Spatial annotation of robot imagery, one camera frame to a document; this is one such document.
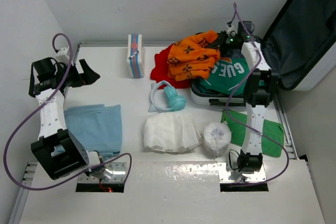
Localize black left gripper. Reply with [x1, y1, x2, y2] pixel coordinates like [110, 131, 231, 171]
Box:
[55, 59, 99, 88]

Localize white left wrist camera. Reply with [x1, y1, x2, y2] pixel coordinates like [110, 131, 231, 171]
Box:
[55, 47, 69, 60]

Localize red cloth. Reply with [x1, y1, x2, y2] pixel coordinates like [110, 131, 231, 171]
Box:
[150, 44, 191, 89]

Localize metal base plate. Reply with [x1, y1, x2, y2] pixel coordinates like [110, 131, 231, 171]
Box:
[217, 162, 267, 184]
[77, 162, 126, 184]

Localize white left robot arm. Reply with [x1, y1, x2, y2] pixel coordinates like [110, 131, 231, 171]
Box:
[29, 57, 102, 180]

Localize teal headphones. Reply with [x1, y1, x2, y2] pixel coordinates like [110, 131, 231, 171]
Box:
[148, 80, 186, 113]

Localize orange patterned cloth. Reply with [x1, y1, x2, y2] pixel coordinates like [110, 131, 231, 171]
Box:
[167, 30, 221, 81]

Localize green towel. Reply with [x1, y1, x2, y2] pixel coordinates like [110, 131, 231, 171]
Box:
[221, 110, 284, 158]

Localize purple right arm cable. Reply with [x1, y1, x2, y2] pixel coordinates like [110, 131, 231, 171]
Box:
[225, 2, 290, 186]

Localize green Guess t-shirt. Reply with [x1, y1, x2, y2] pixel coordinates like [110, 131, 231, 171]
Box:
[197, 57, 249, 95]

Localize light blue shirt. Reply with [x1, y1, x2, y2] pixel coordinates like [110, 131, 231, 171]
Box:
[64, 104, 122, 156]

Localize white pleated skirt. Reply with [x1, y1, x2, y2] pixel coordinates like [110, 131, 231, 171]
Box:
[143, 111, 203, 154]

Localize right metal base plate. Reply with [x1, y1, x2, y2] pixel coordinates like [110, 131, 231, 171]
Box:
[217, 162, 267, 184]

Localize open grey suitcase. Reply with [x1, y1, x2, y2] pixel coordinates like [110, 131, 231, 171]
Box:
[191, 0, 335, 106]

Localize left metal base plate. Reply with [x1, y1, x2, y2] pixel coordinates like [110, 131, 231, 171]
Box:
[77, 162, 126, 184]

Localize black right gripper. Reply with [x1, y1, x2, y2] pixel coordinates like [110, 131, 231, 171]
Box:
[206, 30, 240, 56]

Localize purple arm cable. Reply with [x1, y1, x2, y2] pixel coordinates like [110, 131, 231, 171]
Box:
[225, 2, 290, 186]
[3, 33, 132, 191]

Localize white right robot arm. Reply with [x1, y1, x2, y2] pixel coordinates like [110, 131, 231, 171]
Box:
[233, 21, 279, 173]

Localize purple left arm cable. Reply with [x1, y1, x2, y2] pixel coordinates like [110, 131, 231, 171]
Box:
[3, 33, 132, 191]

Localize white tissue roll pack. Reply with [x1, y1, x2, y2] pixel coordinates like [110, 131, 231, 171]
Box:
[202, 122, 232, 158]

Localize striped white wipes box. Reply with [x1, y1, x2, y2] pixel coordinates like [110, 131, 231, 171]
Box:
[126, 34, 144, 78]

